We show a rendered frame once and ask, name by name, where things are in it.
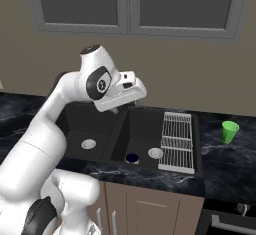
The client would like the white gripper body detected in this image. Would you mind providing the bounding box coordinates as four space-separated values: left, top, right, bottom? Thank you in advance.
93 78 148 113

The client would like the black double basin sink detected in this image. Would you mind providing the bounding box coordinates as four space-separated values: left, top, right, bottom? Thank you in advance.
54 100 205 179

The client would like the green cup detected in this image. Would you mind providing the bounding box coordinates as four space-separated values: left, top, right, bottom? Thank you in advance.
221 120 240 145

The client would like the dark blue bowl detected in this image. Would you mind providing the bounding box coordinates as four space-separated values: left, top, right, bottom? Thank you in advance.
125 153 141 165

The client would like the brown base cupboard door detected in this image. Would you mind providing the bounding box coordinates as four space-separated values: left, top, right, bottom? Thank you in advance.
87 180 107 235
105 182 129 235

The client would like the brown cupboard front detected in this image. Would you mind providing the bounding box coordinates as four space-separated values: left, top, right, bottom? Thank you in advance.
126 185 205 235

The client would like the silver oven knob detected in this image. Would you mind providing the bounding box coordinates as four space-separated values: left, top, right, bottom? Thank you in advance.
236 202 251 218

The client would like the black oven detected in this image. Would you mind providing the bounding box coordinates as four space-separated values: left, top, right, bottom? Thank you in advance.
195 198 256 235

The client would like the white wire drying rack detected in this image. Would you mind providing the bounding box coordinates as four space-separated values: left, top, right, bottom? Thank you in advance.
157 111 196 175

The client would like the brown cupboard handle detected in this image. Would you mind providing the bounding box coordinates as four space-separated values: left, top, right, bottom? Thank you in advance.
136 200 168 209

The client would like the silver cupboard handle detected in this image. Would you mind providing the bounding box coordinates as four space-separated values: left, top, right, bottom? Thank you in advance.
111 210 118 235
96 207 103 235

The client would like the silver oven handle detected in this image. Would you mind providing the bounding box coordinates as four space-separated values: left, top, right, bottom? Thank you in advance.
210 213 256 231

